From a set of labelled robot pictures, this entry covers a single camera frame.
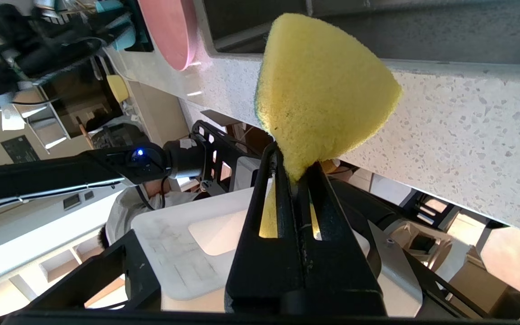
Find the dark monitor screen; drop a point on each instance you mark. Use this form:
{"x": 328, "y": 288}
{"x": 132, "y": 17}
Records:
{"x": 79, "y": 99}

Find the white shirt person torso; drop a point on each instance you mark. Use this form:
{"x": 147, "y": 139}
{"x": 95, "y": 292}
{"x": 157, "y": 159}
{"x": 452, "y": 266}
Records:
{"x": 124, "y": 212}

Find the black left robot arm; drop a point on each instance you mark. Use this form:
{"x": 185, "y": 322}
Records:
{"x": 61, "y": 174}

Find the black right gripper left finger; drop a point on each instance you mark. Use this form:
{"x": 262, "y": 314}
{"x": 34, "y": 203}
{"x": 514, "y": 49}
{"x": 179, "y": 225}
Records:
{"x": 264, "y": 271}

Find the yellow green sponge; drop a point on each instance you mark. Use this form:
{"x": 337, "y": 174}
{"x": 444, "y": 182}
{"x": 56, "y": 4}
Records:
{"x": 323, "y": 90}

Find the pink plate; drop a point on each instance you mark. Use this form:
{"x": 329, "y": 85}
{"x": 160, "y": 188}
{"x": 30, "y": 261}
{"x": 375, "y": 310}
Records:
{"x": 169, "y": 31}

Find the stainless steel sink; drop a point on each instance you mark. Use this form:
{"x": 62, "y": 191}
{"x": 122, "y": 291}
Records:
{"x": 422, "y": 36}

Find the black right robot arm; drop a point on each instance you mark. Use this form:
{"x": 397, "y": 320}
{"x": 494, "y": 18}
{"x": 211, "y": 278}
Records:
{"x": 106, "y": 275}

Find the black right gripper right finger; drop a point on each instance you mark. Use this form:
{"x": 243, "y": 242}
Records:
{"x": 341, "y": 280}

